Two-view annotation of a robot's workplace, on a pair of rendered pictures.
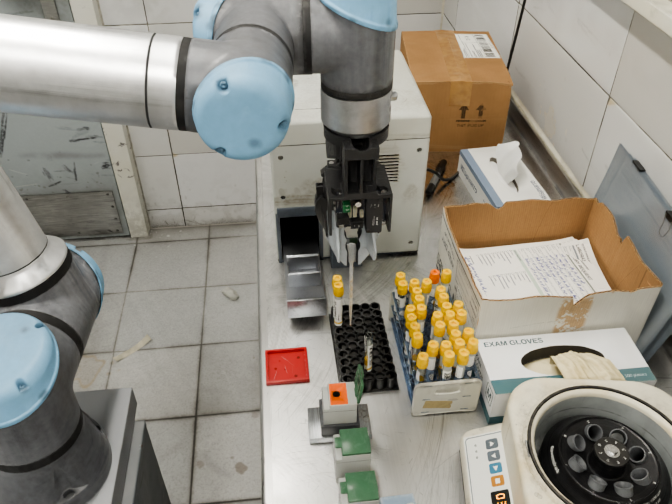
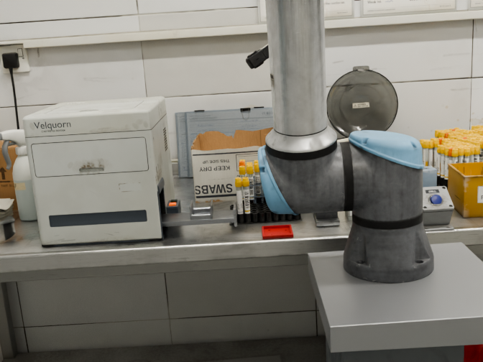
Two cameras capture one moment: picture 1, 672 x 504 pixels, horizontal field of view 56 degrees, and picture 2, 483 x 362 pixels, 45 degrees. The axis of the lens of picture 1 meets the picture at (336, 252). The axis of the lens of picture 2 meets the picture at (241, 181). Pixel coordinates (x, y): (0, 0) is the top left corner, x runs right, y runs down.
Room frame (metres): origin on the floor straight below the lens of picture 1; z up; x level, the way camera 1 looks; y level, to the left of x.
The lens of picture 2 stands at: (0.59, 1.34, 1.32)
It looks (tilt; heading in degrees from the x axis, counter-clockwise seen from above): 14 degrees down; 277
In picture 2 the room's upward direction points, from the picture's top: 4 degrees counter-clockwise
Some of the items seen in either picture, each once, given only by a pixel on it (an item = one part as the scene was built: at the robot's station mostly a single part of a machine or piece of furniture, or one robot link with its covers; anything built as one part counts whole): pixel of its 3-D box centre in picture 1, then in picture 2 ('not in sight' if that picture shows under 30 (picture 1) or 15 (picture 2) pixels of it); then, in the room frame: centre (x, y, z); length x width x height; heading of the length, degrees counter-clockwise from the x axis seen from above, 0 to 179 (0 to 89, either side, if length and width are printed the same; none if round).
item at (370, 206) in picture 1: (356, 173); not in sight; (0.61, -0.02, 1.28); 0.09 x 0.08 x 0.12; 6
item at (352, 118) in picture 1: (359, 105); not in sight; (0.62, -0.02, 1.36); 0.08 x 0.08 x 0.05
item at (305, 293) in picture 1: (302, 266); (192, 213); (0.87, 0.06, 0.92); 0.21 x 0.07 x 0.05; 6
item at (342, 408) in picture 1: (339, 407); not in sight; (0.56, 0.00, 0.92); 0.05 x 0.04 x 0.06; 95
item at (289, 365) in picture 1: (286, 365); (277, 231); (0.67, 0.08, 0.88); 0.07 x 0.07 x 0.01; 6
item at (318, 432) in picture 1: (339, 419); (325, 212); (0.56, 0.00, 0.89); 0.09 x 0.05 x 0.04; 95
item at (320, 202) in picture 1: (334, 204); not in sight; (0.64, 0.00, 1.22); 0.05 x 0.02 x 0.09; 96
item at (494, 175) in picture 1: (504, 172); not in sight; (1.15, -0.36, 0.94); 0.22 x 0.12 x 0.13; 10
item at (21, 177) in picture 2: not in sight; (22, 174); (1.34, -0.08, 1.00); 0.09 x 0.08 x 0.24; 96
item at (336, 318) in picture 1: (362, 326); (263, 195); (0.71, -0.04, 0.93); 0.17 x 0.09 x 0.11; 7
